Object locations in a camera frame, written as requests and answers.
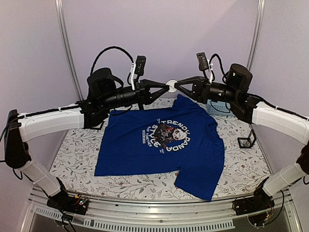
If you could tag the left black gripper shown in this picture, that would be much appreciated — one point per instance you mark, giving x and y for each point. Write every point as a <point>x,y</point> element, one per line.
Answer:
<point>144,86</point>

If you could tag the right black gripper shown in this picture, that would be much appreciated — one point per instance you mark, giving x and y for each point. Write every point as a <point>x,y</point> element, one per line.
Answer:
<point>201,88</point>

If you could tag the round yellow blue brooch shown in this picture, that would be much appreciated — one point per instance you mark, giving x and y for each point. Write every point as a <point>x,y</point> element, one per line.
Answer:
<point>171,84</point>

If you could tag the light blue plastic basket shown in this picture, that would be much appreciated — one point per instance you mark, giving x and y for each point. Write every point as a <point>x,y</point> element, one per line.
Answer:
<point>218,108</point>

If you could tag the blue printed t-shirt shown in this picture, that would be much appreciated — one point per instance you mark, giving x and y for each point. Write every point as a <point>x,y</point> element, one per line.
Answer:
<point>180,138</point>

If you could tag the black brooch box silver brooch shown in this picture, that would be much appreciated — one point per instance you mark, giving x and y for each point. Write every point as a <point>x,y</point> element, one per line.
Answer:
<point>247,142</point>

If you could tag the black brooch box yellow brooch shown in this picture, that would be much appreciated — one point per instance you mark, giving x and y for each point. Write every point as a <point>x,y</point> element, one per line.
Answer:
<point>99,127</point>

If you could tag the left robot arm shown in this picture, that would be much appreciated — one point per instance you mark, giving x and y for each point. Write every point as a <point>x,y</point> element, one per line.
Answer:
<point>22,128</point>

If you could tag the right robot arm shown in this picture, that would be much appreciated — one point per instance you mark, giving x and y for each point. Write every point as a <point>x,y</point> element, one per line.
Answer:
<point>253,109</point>

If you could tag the floral patterned tablecloth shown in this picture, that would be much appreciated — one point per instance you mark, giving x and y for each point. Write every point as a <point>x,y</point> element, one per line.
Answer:
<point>75,164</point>

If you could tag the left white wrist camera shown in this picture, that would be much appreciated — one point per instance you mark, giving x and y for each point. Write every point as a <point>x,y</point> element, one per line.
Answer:
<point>137,68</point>

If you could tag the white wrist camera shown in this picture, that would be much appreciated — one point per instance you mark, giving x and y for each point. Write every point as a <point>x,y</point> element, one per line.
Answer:
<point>137,68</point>
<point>205,66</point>

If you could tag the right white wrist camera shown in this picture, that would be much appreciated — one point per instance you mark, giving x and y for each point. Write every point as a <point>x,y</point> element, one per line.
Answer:
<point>205,66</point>

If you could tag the right aluminium frame post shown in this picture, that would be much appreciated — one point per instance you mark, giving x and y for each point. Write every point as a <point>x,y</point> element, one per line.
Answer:
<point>256,33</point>

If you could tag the aluminium frame post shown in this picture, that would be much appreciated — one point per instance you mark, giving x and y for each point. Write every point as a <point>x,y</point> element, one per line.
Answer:
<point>66,44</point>
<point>256,33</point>

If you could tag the left aluminium frame post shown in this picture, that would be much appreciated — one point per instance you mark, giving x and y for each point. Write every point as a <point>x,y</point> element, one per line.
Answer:
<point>66,44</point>

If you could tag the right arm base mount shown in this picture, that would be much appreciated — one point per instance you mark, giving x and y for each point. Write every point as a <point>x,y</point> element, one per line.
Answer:
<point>258,209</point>

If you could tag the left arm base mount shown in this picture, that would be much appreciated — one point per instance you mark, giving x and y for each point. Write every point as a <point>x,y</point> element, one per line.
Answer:
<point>66,203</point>

